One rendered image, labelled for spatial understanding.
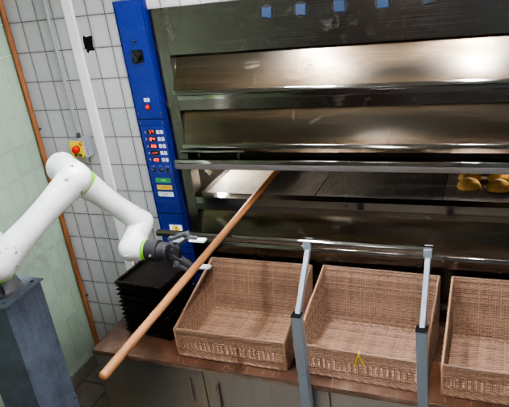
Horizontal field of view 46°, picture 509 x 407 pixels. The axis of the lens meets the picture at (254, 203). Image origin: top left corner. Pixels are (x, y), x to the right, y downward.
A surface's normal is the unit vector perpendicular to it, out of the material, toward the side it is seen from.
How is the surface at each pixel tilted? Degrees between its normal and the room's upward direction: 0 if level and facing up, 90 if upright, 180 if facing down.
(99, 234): 90
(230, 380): 90
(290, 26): 90
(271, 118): 70
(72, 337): 90
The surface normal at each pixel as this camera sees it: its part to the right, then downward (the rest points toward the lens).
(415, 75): -0.38, 0.08
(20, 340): 0.92, 0.04
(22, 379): -0.36, 0.42
